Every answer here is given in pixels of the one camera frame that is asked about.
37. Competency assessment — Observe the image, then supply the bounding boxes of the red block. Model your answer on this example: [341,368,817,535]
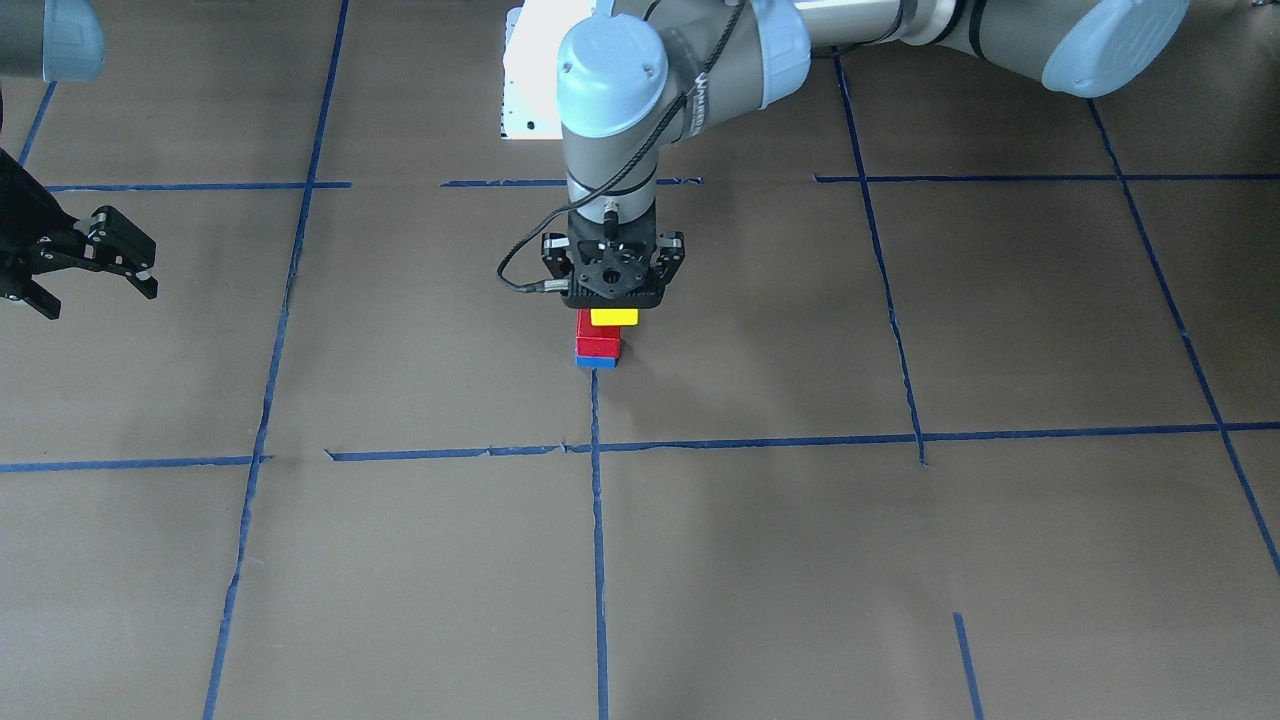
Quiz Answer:
[575,307,622,359]

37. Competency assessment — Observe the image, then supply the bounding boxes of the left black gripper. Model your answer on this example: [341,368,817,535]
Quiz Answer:
[570,205,657,251]

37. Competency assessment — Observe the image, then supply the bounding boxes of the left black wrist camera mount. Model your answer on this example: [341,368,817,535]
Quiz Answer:
[541,232,685,310]

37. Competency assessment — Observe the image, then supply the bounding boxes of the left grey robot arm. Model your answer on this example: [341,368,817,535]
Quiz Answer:
[556,1,1189,245]

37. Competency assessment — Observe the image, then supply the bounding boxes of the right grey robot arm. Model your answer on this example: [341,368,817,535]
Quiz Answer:
[1,1,157,320]

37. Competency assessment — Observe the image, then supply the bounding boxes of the white camera pillar with base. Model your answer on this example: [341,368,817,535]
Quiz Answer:
[500,1,590,141]

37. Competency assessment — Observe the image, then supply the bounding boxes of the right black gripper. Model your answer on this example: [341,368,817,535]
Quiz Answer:
[1,151,159,320]

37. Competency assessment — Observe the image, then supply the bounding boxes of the blue block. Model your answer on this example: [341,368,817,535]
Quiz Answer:
[575,355,620,369]

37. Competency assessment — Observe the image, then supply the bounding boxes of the yellow block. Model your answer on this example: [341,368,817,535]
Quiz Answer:
[588,307,640,327]

